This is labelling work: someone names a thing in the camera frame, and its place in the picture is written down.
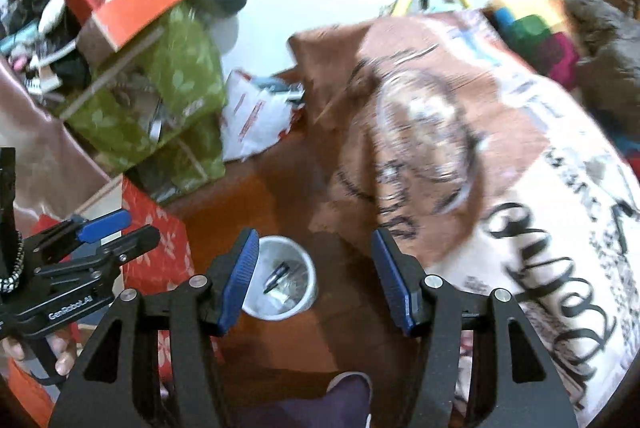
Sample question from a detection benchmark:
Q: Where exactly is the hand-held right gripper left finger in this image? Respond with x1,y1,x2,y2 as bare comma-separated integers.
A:
47,228,261,428

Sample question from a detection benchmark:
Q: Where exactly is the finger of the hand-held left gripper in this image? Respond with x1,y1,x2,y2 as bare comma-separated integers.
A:
75,209,132,245
97,225,162,265

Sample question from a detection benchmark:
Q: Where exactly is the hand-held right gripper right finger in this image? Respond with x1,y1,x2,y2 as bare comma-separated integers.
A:
371,228,581,428

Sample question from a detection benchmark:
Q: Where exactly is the small black wrapper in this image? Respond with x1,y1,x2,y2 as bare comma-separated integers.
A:
263,261,292,295

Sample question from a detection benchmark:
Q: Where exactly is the clear wrapper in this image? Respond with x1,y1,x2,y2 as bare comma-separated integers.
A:
277,264,312,306

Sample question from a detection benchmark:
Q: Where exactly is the white paper cup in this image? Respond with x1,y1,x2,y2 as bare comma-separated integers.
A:
241,235,319,322

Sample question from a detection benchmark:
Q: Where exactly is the person's left hand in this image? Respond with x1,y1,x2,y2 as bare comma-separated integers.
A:
2,335,79,380

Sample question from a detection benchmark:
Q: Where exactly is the red floral gift bag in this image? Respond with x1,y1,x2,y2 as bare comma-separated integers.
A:
120,175,197,296

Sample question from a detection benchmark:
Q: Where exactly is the pink satin cloth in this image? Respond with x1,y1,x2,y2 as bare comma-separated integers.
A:
0,53,115,231

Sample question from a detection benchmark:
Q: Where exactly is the person's leg in purple pants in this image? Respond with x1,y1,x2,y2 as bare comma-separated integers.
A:
235,370,374,428

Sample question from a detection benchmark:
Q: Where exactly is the printed brown bed blanket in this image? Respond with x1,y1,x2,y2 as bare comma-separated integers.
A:
287,8,640,415

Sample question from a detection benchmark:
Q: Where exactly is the white plastic bag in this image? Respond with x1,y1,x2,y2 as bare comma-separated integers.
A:
220,69,307,162

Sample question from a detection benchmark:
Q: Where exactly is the white cloth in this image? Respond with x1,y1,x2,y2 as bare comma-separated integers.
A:
39,0,68,32

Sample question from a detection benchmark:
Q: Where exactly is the orange cardboard box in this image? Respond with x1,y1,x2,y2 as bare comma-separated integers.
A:
80,0,208,54

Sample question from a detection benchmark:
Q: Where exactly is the colourful checked quilt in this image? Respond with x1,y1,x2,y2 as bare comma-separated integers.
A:
484,0,591,90

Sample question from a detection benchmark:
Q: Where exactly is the olive padded jacket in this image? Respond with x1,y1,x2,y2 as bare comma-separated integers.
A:
565,0,640,129

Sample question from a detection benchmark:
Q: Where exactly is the black white braided strap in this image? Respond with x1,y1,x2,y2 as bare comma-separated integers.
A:
0,231,25,295

